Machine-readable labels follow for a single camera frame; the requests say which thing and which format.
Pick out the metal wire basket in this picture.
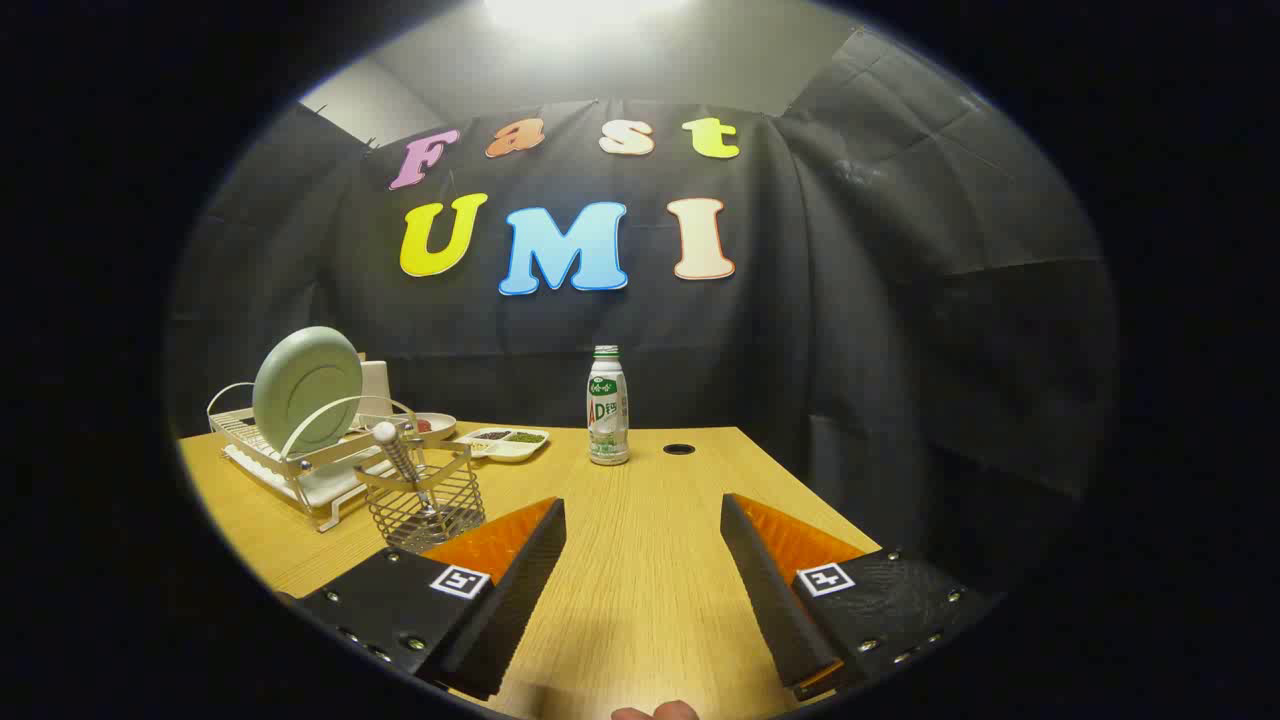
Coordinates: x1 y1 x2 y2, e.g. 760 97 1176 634
355 440 488 554

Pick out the white divided dish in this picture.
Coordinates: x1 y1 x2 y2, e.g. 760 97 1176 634
455 427 550 461

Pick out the white wire dish rack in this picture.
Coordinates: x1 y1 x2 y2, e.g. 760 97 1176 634
207 380 471 533

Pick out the black backdrop cloth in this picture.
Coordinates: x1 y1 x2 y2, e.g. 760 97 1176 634
165 30 1119 591

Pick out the pale green plate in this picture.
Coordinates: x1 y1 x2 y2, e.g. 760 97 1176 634
252 326 364 459

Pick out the white green-label drink bottle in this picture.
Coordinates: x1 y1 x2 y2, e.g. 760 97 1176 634
586 345 631 467

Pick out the white toaster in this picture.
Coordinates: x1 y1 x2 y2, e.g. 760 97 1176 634
358 360 391 416

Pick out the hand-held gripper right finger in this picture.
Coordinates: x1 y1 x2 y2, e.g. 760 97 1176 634
720 492 1001 701

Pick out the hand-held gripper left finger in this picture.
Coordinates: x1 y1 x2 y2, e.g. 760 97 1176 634
295 497 567 701

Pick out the silver spoon with white knob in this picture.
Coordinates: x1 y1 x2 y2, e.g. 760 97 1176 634
372 421 441 521

